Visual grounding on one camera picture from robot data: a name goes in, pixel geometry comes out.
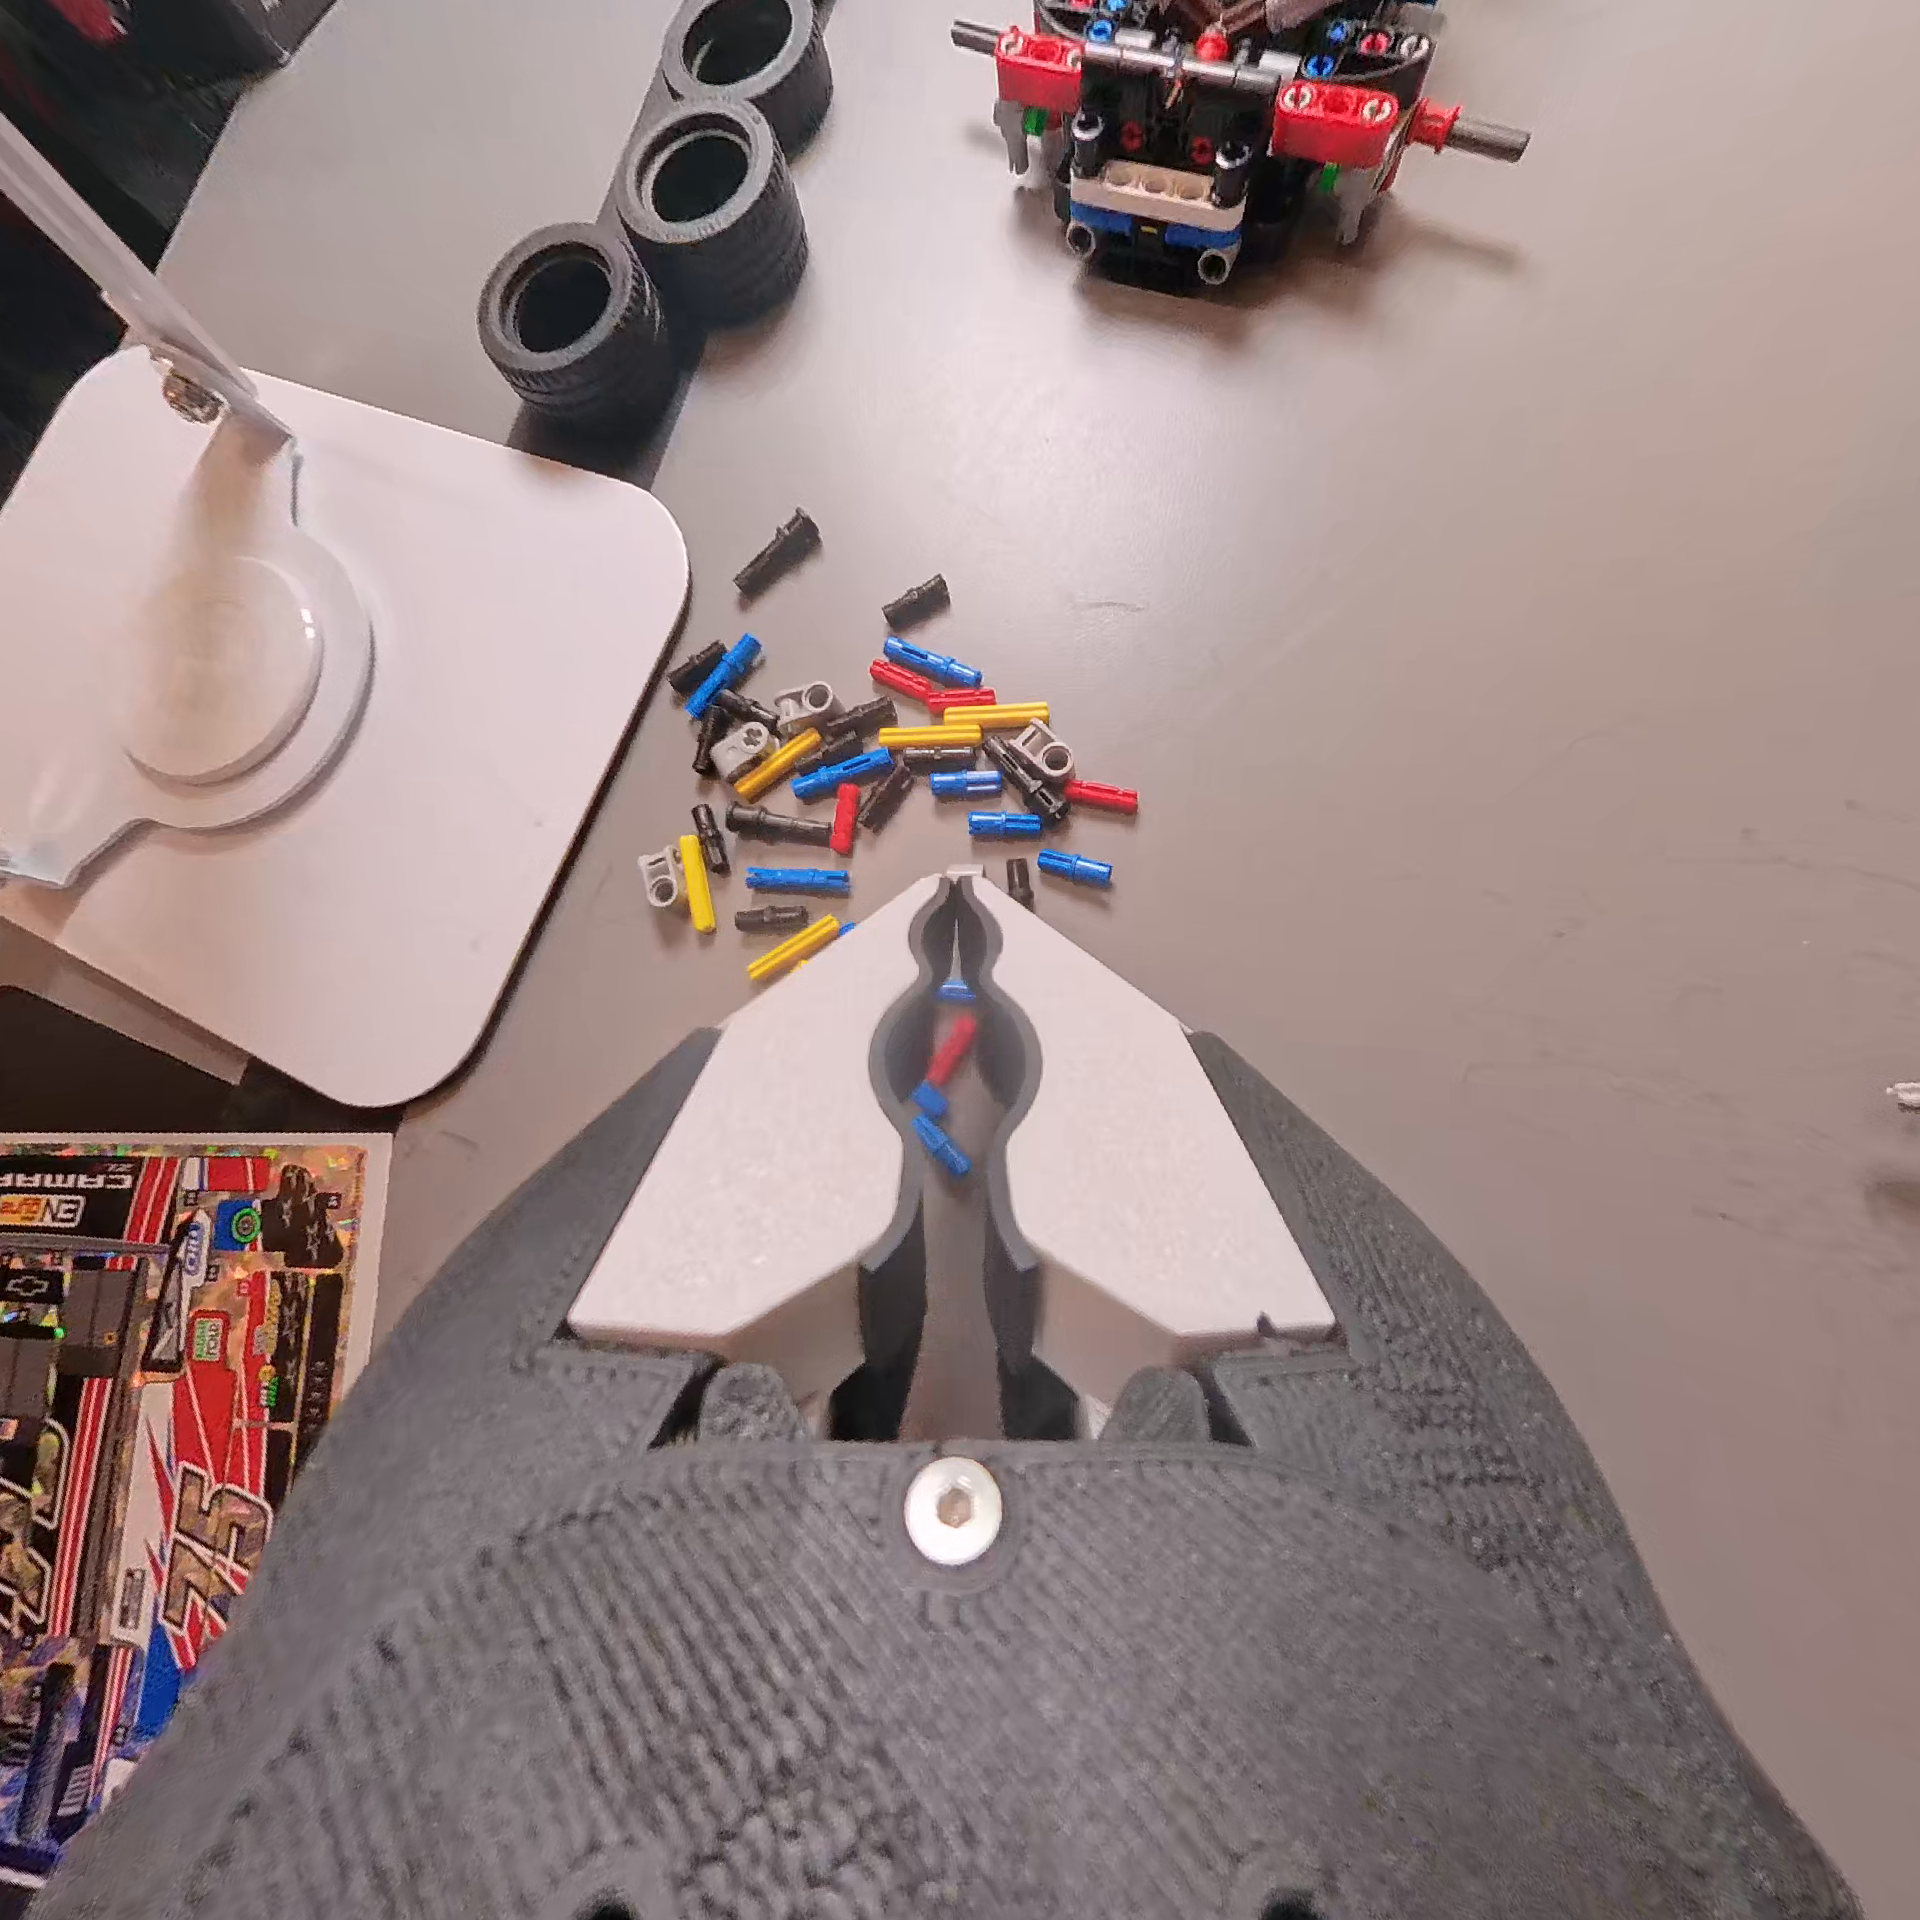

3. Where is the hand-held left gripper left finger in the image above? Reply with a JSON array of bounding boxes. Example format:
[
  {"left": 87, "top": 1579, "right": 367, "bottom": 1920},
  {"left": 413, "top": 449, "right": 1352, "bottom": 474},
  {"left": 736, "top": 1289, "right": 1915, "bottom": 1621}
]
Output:
[{"left": 566, "top": 876, "right": 963, "bottom": 1446}]

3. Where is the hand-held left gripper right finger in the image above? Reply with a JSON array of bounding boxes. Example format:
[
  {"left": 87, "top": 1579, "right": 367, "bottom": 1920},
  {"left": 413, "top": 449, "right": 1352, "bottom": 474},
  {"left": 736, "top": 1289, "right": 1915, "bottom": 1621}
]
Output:
[{"left": 955, "top": 876, "right": 1338, "bottom": 1446}]

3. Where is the pile of small lego pins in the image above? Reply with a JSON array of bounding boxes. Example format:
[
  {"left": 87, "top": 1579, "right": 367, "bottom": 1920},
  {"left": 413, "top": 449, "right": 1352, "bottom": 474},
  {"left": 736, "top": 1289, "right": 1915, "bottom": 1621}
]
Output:
[{"left": 636, "top": 506, "right": 1142, "bottom": 1180}]

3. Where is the black red lego chassis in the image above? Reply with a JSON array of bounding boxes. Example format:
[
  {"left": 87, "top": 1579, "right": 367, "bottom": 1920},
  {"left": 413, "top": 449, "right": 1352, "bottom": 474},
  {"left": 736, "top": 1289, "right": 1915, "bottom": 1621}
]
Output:
[{"left": 952, "top": 0, "right": 1532, "bottom": 290}]

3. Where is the white book stand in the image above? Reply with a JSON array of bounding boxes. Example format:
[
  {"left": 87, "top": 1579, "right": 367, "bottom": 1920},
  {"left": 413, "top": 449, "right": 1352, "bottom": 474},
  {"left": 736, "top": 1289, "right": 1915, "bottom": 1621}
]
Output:
[{"left": 0, "top": 111, "right": 692, "bottom": 1111}]

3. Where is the colourful sticker sheet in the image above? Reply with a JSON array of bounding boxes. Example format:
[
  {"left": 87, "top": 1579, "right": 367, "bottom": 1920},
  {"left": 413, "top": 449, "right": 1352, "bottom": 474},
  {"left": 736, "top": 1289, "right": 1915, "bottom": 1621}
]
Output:
[{"left": 0, "top": 1142, "right": 396, "bottom": 1920}]

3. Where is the black rubber tyre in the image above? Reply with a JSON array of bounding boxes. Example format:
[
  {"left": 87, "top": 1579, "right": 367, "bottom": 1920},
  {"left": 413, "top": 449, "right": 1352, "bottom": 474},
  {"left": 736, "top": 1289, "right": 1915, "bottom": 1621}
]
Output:
[
  {"left": 615, "top": 95, "right": 809, "bottom": 324},
  {"left": 481, "top": 223, "right": 708, "bottom": 439},
  {"left": 660, "top": 0, "right": 838, "bottom": 152}
]

